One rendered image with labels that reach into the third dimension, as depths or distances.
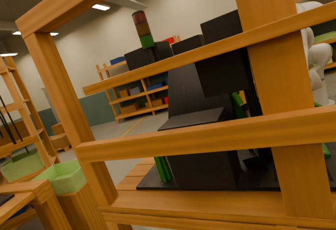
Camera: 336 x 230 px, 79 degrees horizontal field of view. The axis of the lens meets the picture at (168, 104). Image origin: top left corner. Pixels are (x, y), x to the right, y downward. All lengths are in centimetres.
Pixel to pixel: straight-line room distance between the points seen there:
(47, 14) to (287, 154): 108
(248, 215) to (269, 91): 50
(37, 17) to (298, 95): 108
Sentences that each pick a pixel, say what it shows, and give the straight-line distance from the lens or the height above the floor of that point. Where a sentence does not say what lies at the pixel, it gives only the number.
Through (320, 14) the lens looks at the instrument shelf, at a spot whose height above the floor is 152.
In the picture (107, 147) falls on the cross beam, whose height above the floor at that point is 125.
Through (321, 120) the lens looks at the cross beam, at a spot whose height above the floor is 125.
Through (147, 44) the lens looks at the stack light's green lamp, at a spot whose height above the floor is 161.
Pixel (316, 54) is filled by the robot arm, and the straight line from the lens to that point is 164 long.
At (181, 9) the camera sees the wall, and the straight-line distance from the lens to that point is 689.
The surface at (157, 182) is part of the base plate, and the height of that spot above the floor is 90.
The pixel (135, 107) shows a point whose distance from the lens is 725.
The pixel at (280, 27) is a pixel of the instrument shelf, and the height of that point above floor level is 152.
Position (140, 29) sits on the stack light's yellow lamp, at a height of 167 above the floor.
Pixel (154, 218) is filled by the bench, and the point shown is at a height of 82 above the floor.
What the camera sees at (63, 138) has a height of 38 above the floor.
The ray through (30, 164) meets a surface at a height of 84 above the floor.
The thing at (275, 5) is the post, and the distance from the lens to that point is 68.
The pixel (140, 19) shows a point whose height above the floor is 170.
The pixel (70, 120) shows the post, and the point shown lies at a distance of 116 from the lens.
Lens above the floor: 153
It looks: 11 degrees down
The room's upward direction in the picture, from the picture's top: 18 degrees counter-clockwise
